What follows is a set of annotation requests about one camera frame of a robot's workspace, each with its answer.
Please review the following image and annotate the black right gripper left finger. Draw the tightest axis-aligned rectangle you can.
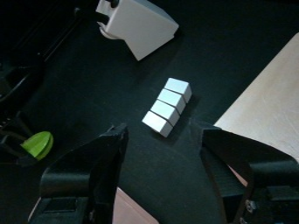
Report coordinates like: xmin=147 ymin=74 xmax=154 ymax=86
xmin=27 ymin=122 xmax=130 ymax=224

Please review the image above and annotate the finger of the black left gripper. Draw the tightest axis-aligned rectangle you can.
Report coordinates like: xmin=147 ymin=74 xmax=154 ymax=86
xmin=0 ymin=131 xmax=39 ymax=167

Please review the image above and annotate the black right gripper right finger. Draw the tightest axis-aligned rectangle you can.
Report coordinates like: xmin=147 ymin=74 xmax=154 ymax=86
xmin=190 ymin=118 xmax=299 ymax=224

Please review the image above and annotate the green toy starfruit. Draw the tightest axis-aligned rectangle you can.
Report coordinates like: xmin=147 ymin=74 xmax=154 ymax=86
xmin=20 ymin=130 xmax=55 ymax=161

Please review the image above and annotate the white stepped block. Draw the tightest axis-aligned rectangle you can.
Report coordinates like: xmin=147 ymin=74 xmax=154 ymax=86
xmin=140 ymin=77 xmax=192 ymax=138

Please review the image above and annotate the white toy appliance box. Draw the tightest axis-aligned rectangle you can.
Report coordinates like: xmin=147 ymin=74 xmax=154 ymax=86
xmin=95 ymin=0 xmax=180 ymax=61

